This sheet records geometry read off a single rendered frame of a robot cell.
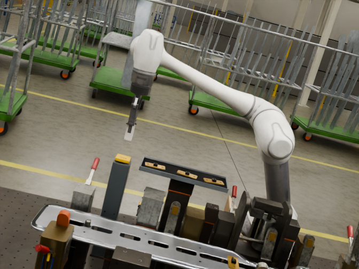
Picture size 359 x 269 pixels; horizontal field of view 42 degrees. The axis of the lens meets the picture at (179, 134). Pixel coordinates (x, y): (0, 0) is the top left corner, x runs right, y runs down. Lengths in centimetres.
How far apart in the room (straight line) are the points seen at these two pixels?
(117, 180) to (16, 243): 50
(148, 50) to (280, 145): 61
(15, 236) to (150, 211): 66
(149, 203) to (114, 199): 26
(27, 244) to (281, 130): 115
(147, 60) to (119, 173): 48
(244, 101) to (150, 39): 46
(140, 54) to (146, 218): 61
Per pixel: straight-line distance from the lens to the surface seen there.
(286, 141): 177
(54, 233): 148
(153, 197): 174
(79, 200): 178
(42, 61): 865
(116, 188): 193
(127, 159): 190
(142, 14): 777
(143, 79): 179
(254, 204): 179
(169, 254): 163
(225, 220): 180
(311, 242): 188
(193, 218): 175
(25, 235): 216
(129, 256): 150
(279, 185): 195
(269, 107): 192
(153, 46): 177
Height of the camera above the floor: 180
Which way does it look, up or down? 15 degrees down
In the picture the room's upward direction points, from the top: 15 degrees clockwise
